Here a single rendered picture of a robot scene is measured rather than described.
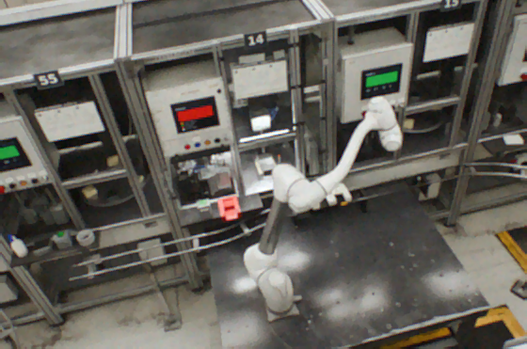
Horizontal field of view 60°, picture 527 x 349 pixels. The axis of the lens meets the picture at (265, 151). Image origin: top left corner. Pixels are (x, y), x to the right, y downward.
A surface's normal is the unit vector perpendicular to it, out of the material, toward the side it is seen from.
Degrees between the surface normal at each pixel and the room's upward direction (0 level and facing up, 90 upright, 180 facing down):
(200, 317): 0
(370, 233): 0
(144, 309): 0
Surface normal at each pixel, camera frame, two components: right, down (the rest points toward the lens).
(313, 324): -0.09, -0.76
